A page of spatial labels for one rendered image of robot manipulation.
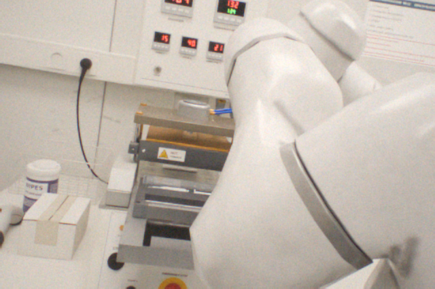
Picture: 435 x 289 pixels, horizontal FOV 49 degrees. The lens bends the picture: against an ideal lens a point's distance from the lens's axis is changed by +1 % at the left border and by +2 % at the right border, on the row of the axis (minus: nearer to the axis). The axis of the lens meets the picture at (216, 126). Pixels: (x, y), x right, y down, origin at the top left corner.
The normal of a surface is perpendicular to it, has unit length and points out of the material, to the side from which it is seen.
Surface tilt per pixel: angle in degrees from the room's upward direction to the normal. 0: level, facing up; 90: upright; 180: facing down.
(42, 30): 90
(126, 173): 41
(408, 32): 90
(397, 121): 63
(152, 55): 90
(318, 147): 57
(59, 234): 89
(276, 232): 75
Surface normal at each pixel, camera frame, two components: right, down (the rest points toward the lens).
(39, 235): 0.07, 0.16
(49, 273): 0.17, -0.97
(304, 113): 0.32, 0.13
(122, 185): 0.19, -0.62
